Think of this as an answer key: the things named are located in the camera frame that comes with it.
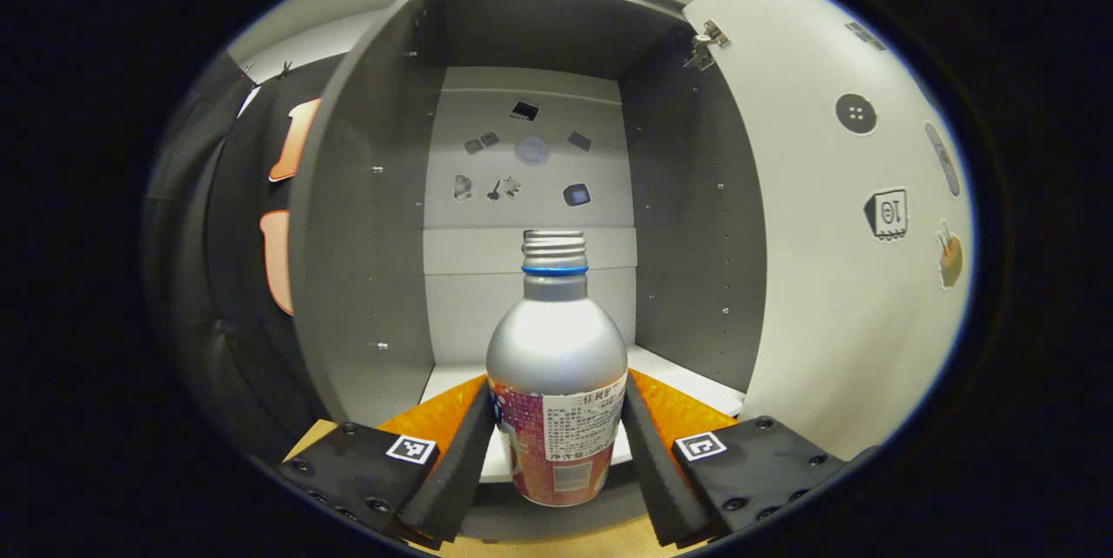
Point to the black backdrop cloth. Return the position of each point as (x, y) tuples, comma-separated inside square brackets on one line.
[(235, 280)]

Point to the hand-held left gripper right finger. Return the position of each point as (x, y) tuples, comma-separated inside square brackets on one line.
[(652, 471)]

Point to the metal door hinge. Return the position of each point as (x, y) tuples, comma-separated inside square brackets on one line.
[(706, 41)]

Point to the grey cabinet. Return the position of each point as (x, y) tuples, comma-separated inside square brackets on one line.
[(365, 236)]

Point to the grey cabinet door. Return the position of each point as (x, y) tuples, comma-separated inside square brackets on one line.
[(809, 236)]

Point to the silver bottle with pink label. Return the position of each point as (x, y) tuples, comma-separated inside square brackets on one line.
[(556, 341)]

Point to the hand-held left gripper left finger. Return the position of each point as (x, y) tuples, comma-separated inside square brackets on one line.
[(452, 471)]

